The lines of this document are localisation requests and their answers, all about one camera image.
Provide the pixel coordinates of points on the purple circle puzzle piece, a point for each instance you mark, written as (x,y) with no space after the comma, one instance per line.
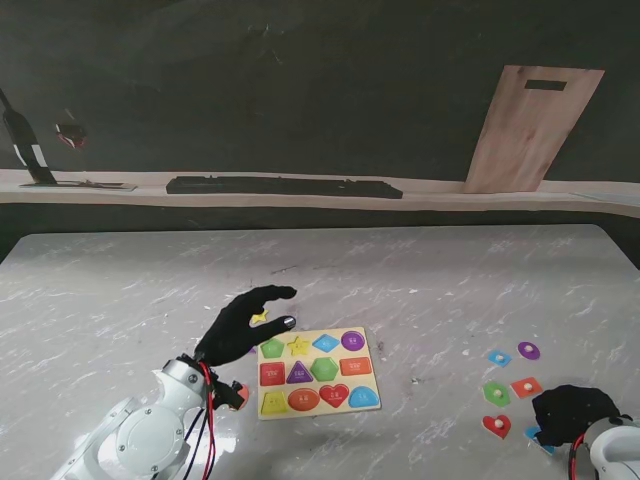
(529,350)

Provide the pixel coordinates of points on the black bottle-shaped stand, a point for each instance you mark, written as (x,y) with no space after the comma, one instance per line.
(27,145)

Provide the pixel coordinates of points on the red heart puzzle piece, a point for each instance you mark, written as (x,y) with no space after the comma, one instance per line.
(496,426)

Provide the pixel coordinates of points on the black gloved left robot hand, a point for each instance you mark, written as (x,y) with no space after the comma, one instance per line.
(232,332)

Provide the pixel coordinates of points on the orange oval puzzle piece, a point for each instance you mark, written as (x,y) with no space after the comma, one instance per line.
(244,397)

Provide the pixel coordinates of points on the blue semicircle puzzle piece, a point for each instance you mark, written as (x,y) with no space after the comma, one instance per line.
(531,434)

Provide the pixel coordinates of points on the wooden shape puzzle board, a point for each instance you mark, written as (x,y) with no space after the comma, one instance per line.
(310,385)

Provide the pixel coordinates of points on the blue diamond puzzle piece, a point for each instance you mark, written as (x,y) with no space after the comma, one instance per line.
(499,358)

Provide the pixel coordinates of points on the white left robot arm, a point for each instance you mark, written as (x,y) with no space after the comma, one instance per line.
(145,440)

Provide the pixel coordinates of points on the orange rectangle puzzle piece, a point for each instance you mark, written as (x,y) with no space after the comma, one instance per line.
(526,387)

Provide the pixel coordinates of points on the wooden cutting board with slot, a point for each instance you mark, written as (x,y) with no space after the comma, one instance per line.
(530,130)

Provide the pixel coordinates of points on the green hexagon puzzle piece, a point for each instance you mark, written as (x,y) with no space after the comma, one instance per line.
(496,394)

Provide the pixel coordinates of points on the yellow star puzzle piece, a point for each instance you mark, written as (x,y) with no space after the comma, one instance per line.
(260,317)

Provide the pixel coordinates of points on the light wooden shelf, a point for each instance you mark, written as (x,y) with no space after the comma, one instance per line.
(450,200)

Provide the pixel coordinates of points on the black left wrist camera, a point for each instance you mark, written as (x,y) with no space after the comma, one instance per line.
(227,395)

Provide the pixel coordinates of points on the red and black object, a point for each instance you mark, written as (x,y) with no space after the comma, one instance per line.
(71,136)

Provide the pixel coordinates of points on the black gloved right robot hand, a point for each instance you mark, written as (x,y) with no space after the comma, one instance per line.
(575,412)

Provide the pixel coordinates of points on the flat thin tray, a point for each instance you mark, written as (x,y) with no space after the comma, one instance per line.
(85,186)

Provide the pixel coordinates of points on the black keyboard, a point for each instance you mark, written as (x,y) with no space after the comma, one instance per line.
(280,187)

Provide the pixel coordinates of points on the pale blue flat sheet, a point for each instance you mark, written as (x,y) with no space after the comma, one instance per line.
(607,198)

